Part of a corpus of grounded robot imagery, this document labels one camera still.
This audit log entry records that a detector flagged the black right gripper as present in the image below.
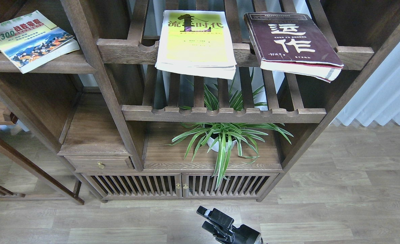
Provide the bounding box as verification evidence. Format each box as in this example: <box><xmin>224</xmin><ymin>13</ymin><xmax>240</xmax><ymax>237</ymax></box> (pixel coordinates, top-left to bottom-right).
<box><xmin>196</xmin><ymin>206</ymin><xmax>263</xmax><ymax>244</ymax></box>

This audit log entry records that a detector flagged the white blue illustrated book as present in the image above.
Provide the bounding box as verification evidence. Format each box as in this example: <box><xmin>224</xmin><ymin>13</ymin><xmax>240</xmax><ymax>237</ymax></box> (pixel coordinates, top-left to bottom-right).
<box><xmin>0</xmin><ymin>11</ymin><xmax>80</xmax><ymax>74</ymax></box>

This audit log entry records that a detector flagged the white plant pot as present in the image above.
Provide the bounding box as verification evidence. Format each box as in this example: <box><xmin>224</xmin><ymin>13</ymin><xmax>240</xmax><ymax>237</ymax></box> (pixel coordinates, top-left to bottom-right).
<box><xmin>207</xmin><ymin>133</ymin><xmax>237</xmax><ymax>152</ymax></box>

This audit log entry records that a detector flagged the green spider plant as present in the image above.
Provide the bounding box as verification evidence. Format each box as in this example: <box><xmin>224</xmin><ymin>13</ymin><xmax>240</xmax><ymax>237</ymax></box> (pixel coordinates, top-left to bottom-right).
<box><xmin>168</xmin><ymin>66</ymin><xmax>293</xmax><ymax>189</ymax></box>

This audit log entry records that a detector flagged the brass drawer knob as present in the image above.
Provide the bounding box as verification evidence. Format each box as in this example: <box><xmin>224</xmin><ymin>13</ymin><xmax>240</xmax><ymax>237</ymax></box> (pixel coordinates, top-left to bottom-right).
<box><xmin>97</xmin><ymin>162</ymin><xmax>105</xmax><ymax>169</ymax></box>

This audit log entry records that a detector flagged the dark wooden bookshelf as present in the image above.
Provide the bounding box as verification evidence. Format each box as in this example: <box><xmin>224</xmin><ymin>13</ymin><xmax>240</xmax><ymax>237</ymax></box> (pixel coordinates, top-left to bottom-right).
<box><xmin>0</xmin><ymin>0</ymin><xmax>400</xmax><ymax>202</ymax></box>

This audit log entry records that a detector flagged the yellow green cover book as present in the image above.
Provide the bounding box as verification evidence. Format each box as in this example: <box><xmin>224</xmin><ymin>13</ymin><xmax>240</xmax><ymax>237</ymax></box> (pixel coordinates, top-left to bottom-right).
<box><xmin>155</xmin><ymin>10</ymin><xmax>236</xmax><ymax>79</ymax></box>

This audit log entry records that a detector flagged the maroon cover book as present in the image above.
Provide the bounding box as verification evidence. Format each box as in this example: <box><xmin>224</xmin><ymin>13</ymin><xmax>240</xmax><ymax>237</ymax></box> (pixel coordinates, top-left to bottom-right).
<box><xmin>244</xmin><ymin>12</ymin><xmax>344</xmax><ymax>82</ymax></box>

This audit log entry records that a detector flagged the white pleated curtain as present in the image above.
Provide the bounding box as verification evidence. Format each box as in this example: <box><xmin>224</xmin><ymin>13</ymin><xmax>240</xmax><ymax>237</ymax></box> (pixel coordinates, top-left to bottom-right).
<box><xmin>332</xmin><ymin>42</ymin><xmax>400</xmax><ymax>126</ymax></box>

